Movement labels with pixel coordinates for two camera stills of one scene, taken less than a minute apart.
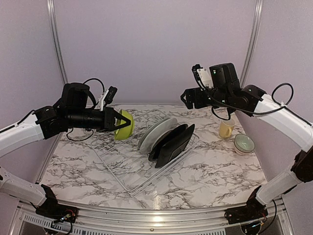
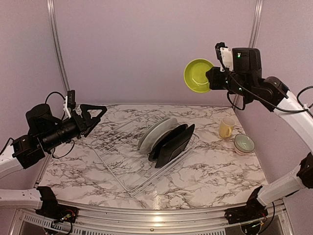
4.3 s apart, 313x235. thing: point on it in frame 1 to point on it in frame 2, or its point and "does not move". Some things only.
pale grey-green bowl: (244, 143) does not move
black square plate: (175, 147) does not move
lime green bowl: (125, 132) to (194, 75)
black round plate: (163, 140) does not move
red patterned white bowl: (242, 152) does not move
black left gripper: (108, 123) to (81, 127)
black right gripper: (190, 92) to (214, 80)
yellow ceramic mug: (226, 128) does not move
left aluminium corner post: (51, 6) does not move
